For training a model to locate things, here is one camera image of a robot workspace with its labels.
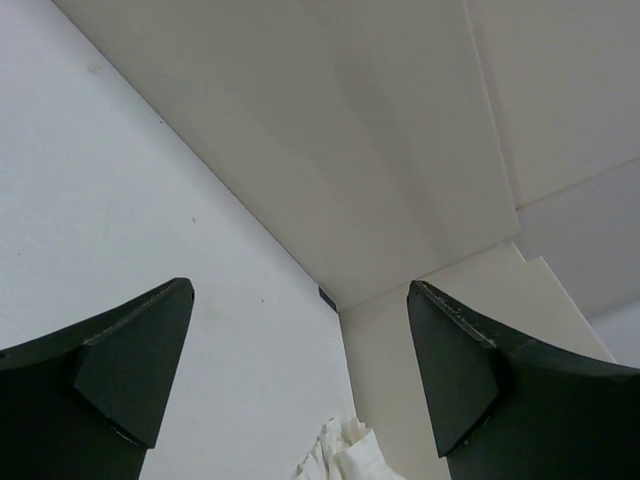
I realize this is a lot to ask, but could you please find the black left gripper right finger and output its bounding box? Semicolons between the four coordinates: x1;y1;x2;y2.
407;281;639;479

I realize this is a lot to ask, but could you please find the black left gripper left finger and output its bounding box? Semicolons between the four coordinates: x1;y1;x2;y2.
1;278;194;479

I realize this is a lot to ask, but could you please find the black corner bracket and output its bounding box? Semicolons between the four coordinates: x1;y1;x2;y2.
318;287;338;312

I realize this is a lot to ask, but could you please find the white pleated skirt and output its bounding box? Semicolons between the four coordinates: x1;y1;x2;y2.
292;417;403;480

